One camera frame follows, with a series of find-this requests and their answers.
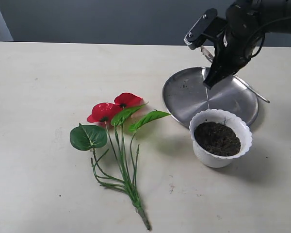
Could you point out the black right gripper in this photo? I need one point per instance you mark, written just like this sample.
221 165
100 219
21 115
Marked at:
231 53

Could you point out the metal spoon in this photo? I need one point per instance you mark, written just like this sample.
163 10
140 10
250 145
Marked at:
210 58

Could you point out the artificial red flower stem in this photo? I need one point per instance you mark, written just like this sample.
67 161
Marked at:
104 133

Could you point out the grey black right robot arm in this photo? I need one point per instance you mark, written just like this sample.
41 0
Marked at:
270 16

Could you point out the white plastic flower pot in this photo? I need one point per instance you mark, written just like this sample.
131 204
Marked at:
229 119

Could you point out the dark soil in pot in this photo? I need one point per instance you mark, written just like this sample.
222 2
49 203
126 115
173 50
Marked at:
217 139

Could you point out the round steel plate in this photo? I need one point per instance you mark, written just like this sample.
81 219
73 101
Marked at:
184 95

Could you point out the black wrist camera on gripper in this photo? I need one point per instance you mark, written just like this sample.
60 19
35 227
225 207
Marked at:
208 27

